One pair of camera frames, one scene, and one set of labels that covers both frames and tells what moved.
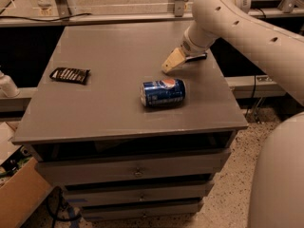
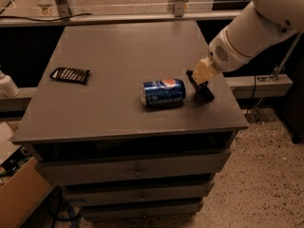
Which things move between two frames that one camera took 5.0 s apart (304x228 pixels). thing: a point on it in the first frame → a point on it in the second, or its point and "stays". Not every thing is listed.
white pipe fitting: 8,87 stays
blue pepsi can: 163,92 stays
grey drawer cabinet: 122,138 stays
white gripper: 189,47 → 225,55
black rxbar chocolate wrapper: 70,74 stays
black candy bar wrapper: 196,58 → 203,91
